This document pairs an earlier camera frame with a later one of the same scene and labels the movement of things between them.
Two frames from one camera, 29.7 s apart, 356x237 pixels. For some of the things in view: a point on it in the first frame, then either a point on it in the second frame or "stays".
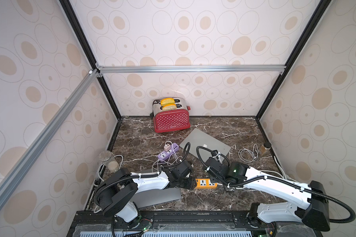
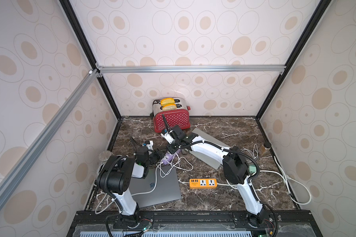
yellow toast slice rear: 167,100 stays
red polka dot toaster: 175,119 stays
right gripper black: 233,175 → 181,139
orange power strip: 205,183 stays
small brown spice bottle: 264,148 stays
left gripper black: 191,183 → 156,153
